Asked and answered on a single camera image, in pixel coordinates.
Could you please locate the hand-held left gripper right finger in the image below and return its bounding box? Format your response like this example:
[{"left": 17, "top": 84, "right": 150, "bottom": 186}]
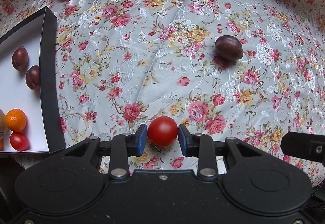
[{"left": 178, "top": 124, "right": 262, "bottom": 181}]

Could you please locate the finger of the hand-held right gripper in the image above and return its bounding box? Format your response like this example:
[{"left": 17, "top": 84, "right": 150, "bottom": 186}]
[{"left": 281, "top": 132, "right": 325, "bottom": 166}]

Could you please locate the dark box with white inside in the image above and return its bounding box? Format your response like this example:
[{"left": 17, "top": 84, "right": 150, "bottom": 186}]
[{"left": 0, "top": 6, "right": 67, "bottom": 155}]

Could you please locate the red tomato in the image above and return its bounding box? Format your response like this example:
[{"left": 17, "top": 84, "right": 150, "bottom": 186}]
[
  {"left": 9, "top": 132, "right": 29, "bottom": 151},
  {"left": 147, "top": 116, "right": 178, "bottom": 149}
]

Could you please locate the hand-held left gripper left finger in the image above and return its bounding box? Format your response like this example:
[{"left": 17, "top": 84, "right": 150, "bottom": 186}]
[{"left": 60, "top": 124, "right": 148, "bottom": 180}]

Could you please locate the dark purple plum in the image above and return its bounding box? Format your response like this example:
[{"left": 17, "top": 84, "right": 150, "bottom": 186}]
[
  {"left": 12, "top": 46, "right": 29, "bottom": 71},
  {"left": 25, "top": 65, "right": 40, "bottom": 91},
  {"left": 214, "top": 35, "right": 243, "bottom": 62}
]

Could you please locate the floral tablecloth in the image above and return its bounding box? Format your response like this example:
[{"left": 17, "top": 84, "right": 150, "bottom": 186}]
[{"left": 0, "top": 0, "right": 325, "bottom": 189}]

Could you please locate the large brown kiwi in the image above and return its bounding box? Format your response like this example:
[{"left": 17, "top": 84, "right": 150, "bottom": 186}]
[{"left": 0, "top": 109, "right": 8, "bottom": 138}]

